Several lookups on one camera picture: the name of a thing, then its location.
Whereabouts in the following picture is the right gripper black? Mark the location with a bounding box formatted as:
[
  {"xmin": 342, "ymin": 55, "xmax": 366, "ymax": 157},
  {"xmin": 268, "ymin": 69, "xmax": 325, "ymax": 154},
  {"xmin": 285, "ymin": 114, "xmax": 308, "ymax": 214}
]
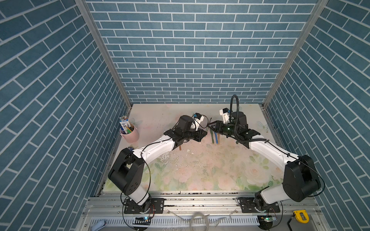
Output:
[{"xmin": 207, "ymin": 121, "xmax": 238, "ymax": 138}]

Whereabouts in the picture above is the light green pen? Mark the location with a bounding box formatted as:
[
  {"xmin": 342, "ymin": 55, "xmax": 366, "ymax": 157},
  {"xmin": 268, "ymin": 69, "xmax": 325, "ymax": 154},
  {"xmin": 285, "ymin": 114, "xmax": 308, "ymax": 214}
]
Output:
[{"xmin": 210, "ymin": 130, "xmax": 214, "ymax": 144}]

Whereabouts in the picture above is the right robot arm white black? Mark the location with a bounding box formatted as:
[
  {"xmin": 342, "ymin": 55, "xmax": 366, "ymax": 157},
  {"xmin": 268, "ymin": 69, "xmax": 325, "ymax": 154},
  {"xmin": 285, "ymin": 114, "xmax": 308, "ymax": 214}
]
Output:
[{"xmin": 208, "ymin": 112, "xmax": 325, "ymax": 212}]

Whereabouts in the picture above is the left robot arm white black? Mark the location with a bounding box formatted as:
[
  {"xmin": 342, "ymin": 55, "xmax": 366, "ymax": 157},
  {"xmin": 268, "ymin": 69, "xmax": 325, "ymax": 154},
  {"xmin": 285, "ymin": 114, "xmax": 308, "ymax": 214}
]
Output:
[{"xmin": 108, "ymin": 113, "xmax": 207, "ymax": 213}]

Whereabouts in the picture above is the pink pen holder cup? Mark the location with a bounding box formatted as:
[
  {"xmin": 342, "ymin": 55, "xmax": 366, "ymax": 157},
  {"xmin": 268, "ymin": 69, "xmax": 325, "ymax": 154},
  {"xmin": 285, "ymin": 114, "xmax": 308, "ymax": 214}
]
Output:
[{"xmin": 119, "ymin": 125, "xmax": 140, "ymax": 143}]

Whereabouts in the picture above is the box in pen cup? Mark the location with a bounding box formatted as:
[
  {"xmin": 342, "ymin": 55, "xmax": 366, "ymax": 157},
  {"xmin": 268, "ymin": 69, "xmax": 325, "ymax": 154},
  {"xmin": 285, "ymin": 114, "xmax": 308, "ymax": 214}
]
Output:
[{"xmin": 119, "ymin": 116, "xmax": 132, "ymax": 134}]

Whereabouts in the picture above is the yellow tape measure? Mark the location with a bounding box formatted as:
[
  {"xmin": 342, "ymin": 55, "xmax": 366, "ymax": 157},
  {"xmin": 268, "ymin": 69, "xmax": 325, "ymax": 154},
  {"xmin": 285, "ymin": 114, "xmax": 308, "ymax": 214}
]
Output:
[{"xmin": 293, "ymin": 209, "xmax": 309, "ymax": 224}]

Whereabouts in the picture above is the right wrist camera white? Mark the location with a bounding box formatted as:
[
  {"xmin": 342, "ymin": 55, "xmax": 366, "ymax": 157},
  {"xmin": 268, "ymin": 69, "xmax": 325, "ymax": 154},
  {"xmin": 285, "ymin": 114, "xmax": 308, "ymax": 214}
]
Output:
[{"xmin": 219, "ymin": 108, "xmax": 230, "ymax": 124}]

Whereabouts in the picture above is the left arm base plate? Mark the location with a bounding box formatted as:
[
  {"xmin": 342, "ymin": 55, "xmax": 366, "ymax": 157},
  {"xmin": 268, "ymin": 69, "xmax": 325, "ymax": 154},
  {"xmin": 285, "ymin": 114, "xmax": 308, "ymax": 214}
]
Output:
[{"xmin": 123, "ymin": 196, "xmax": 165, "ymax": 215}]

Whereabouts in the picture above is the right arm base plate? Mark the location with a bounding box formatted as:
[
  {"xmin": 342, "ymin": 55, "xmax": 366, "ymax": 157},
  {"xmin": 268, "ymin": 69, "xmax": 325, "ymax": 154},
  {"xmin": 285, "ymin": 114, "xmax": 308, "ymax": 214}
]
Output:
[{"xmin": 236, "ymin": 197, "xmax": 281, "ymax": 213}]

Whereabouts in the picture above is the aluminium rail frame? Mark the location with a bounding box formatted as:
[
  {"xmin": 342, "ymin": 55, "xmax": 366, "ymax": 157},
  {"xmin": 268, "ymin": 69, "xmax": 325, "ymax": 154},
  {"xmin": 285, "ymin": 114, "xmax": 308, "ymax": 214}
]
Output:
[{"xmin": 76, "ymin": 192, "xmax": 329, "ymax": 231}]

